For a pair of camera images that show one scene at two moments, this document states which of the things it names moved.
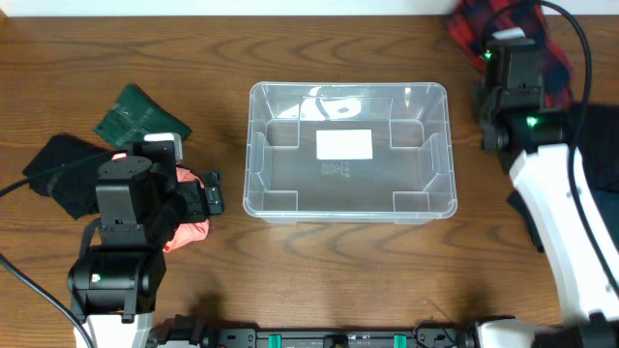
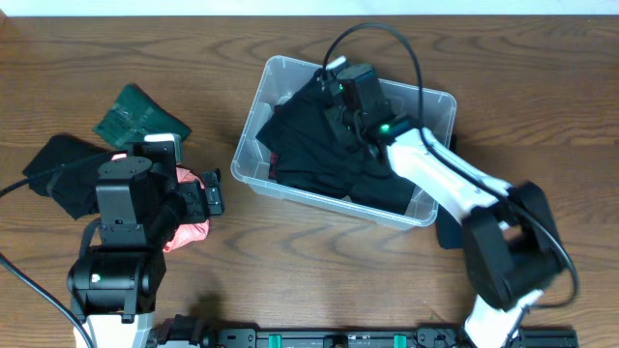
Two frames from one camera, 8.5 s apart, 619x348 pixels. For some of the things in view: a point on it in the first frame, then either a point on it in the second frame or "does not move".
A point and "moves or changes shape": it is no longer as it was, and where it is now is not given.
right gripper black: [483, 95] -> [334, 112]
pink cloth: [188, 235] does not move
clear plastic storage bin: [349, 152] moves or changes shape
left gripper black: [211, 194] does not move
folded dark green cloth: [133, 115] does not move
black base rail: [191, 332] does not move
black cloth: [597, 137] -> [310, 156]
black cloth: [73, 188] does not move
